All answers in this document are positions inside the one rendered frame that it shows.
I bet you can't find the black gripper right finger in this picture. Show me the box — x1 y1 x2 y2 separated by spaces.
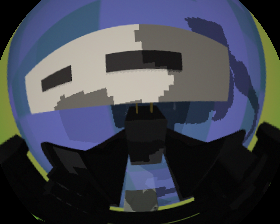
163 128 245 201

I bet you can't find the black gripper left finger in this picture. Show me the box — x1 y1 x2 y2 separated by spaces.
40 129 129 208

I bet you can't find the black two-prong plug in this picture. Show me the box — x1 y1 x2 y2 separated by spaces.
124 103 168 165

